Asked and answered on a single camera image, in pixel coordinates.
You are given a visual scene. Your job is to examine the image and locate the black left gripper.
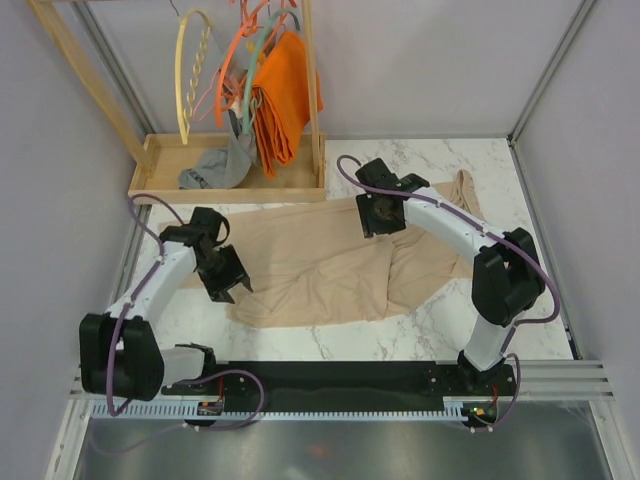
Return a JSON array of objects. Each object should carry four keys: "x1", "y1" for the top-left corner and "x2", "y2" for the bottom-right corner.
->
[{"x1": 196, "y1": 245, "x2": 251, "y2": 305}]

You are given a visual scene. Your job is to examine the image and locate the beige trousers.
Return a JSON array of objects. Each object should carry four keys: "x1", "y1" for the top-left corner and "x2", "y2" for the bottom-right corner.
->
[{"x1": 226, "y1": 198, "x2": 472, "y2": 328}]

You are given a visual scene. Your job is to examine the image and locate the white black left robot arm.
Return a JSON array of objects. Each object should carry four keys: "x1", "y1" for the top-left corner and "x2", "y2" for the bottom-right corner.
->
[{"x1": 79, "y1": 207, "x2": 251, "y2": 401}]

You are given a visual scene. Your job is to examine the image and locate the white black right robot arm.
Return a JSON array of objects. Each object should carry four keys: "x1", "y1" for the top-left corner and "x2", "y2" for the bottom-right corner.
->
[{"x1": 350, "y1": 158, "x2": 546, "y2": 395}]

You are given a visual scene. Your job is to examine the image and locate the pink thin hanger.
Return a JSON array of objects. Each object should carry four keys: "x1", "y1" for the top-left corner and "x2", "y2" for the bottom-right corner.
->
[{"x1": 193, "y1": 68, "x2": 221, "y2": 123}]

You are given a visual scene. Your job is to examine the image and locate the teal plastic hanger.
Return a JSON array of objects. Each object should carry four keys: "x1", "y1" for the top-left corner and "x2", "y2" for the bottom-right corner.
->
[{"x1": 242, "y1": 8, "x2": 301, "y2": 133}]

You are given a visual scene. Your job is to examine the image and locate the orange plastic hanger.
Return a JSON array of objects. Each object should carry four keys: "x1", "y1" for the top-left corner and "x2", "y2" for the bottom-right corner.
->
[{"x1": 213, "y1": 0, "x2": 270, "y2": 128}]

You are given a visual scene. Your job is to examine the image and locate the grey garment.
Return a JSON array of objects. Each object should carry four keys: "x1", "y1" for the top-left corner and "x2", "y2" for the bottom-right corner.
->
[{"x1": 178, "y1": 110, "x2": 258, "y2": 190}]

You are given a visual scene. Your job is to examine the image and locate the wooden clothes rack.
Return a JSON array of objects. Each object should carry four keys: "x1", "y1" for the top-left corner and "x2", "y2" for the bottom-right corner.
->
[{"x1": 31, "y1": 1, "x2": 325, "y2": 204}]

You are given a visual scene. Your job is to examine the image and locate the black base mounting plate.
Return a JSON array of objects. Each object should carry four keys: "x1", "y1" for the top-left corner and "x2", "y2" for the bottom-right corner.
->
[{"x1": 164, "y1": 359, "x2": 516, "y2": 414}]

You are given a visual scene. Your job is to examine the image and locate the orange cloth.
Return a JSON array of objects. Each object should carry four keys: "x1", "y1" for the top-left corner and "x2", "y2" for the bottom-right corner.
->
[{"x1": 252, "y1": 31, "x2": 311, "y2": 180}]

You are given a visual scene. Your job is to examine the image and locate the grey slotted cable duct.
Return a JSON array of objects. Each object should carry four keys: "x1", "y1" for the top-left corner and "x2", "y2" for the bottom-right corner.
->
[{"x1": 117, "y1": 400, "x2": 468, "y2": 422}]

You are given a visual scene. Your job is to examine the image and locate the aluminium frame rail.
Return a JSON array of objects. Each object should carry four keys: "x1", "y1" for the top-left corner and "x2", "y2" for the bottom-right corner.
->
[{"x1": 67, "y1": 358, "x2": 615, "y2": 401}]

